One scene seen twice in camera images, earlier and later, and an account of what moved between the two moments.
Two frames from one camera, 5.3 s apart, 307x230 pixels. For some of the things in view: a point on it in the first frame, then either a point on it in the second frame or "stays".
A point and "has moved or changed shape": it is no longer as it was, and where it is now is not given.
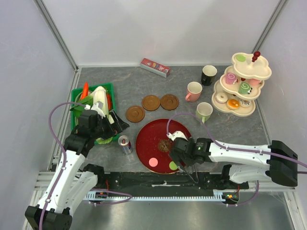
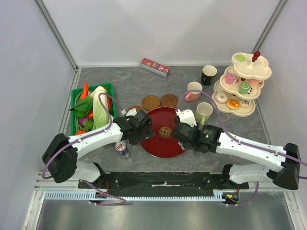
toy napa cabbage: (99, 95) stays
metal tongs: (196, 175) has moved or changed shape
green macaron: (241, 58) stays
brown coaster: (151, 102) stays
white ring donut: (221, 100) stays
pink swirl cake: (254, 82) stays
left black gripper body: (103, 129) → (142, 134)
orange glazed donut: (233, 104) stays
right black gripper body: (186, 160) → (196, 126)
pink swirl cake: (230, 78) stays
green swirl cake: (244, 88) stays
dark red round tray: (153, 145) has moved or changed shape
